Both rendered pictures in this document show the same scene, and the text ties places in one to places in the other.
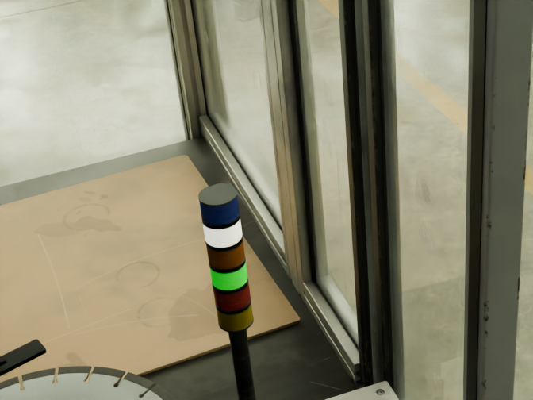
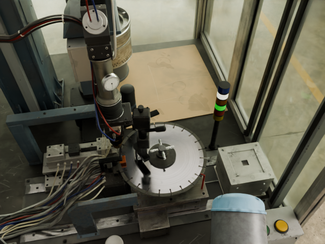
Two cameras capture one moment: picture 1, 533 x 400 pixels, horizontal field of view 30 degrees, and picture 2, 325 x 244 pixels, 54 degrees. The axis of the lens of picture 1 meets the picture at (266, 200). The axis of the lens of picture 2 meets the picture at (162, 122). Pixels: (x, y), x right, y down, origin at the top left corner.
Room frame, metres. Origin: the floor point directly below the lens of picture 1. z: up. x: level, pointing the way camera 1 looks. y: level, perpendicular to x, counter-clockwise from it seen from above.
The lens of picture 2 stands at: (0.06, 0.22, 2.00)
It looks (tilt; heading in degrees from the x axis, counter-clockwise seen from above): 50 degrees down; 5
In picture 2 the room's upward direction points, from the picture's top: straight up
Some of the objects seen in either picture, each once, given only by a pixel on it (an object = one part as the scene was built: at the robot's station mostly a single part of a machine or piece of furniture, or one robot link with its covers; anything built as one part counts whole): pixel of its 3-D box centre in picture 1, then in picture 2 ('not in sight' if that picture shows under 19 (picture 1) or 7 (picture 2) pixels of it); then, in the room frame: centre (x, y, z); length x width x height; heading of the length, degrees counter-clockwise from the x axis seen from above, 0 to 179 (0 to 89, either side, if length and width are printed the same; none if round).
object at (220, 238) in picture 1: (222, 227); (222, 93); (0.97, 0.06, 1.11); 0.05 x 0.04 x 0.03; 15
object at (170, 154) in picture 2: not in sight; (162, 154); (0.77, 0.28, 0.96); 0.11 x 0.11 x 0.03
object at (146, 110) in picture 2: not in sight; (142, 127); (0.72, 0.34, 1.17); 0.06 x 0.05 x 0.20; 96
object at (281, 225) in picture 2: not in sight; (281, 226); (0.54, -0.16, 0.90); 0.04 x 0.04 x 0.02
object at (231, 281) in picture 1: (228, 271); (220, 104); (0.97, 0.06, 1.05); 0.05 x 0.04 x 0.03; 15
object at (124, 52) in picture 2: not in sight; (104, 48); (1.46, 0.65, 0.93); 0.31 x 0.31 x 0.36
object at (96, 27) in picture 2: not in sight; (99, 30); (0.86, 0.48, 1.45); 0.35 x 0.07 x 0.28; 15
